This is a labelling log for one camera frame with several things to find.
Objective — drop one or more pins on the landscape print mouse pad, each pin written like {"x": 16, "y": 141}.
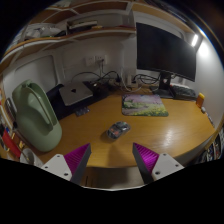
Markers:
{"x": 144, "y": 105}

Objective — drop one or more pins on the white wall socket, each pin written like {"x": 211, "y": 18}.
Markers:
{"x": 95, "y": 60}

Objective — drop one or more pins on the wooden shelf unit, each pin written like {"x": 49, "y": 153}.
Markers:
{"x": 83, "y": 33}

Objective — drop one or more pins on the black keyboard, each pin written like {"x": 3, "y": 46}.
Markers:
{"x": 184, "y": 93}

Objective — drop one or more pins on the silver mini computer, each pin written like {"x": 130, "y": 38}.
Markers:
{"x": 75, "y": 93}

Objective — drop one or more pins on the small grey blister pack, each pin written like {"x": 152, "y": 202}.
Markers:
{"x": 82, "y": 111}

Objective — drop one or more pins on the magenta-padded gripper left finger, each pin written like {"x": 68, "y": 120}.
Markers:
{"x": 76, "y": 160}

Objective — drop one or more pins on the small orange box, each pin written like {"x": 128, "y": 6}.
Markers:
{"x": 200, "y": 100}

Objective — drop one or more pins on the transparent computer mouse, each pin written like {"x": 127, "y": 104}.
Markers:
{"x": 118, "y": 130}

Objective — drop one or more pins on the white charger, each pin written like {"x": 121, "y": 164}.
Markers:
{"x": 129, "y": 79}

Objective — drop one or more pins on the black computer monitor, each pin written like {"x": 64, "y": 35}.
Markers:
{"x": 163, "y": 50}

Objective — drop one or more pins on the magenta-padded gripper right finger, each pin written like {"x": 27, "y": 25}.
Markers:
{"x": 148, "y": 159}

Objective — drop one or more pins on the white power strip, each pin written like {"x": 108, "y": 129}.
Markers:
{"x": 133, "y": 85}

